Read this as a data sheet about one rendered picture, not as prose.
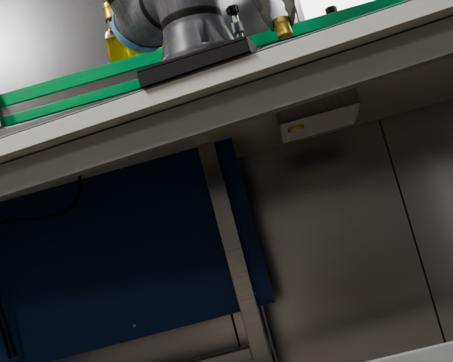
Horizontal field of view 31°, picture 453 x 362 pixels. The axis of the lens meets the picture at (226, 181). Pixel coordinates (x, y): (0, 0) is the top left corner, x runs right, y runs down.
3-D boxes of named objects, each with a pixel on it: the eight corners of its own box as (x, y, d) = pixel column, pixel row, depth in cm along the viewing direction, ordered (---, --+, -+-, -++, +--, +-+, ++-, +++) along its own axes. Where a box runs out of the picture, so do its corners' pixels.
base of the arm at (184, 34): (223, 47, 144) (210, -7, 145) (148, 74, 149) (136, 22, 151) (254, 63, 157) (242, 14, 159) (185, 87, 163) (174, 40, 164)
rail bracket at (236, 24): (254, 67, 200) (241, 19, 202) (249, 47, 184) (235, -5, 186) (242, 70, 200) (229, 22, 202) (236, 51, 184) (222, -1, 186)
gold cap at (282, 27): (293, 31, 180) (287, 13, 181) (277, 36, 180) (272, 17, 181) (293, 36, 184) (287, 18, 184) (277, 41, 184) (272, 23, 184)
